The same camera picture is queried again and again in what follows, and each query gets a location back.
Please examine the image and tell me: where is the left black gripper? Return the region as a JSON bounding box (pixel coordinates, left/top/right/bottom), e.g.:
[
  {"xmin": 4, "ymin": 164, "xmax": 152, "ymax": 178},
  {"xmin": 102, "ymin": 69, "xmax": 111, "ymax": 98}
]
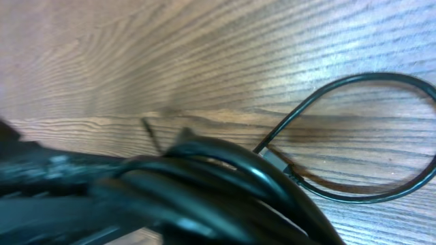
[{"xmin": 1, "ymin": 121, "xmax": 160, "ymax": 244}]

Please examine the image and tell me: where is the black usb cable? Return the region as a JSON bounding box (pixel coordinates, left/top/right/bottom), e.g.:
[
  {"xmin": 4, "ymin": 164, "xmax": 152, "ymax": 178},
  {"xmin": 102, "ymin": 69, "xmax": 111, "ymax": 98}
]
[{"xmin": 88, "ymin": 71, "xmax": 436, "ymax": 245}]

